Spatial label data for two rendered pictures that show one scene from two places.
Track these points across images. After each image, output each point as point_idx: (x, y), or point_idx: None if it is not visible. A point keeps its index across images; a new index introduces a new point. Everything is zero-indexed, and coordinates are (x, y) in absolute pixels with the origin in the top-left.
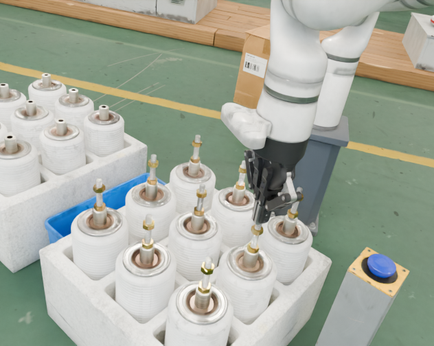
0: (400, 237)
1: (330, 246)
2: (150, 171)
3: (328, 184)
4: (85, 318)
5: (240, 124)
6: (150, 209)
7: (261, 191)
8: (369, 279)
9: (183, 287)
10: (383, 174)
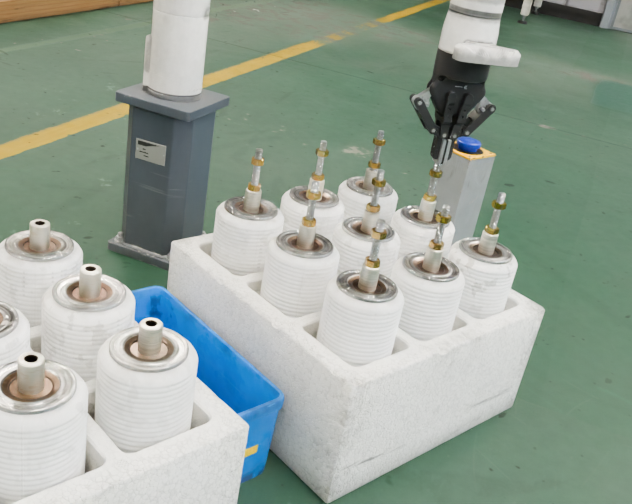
0: (228, 195)
1: None
2: (313, 207)
3: (102, 199)
4: (419, 397)
5: (502, 51)
6: (335, 251)
7: (462, 120)
8: (479, 155)
9: (470, 254)
10: (100, 157)
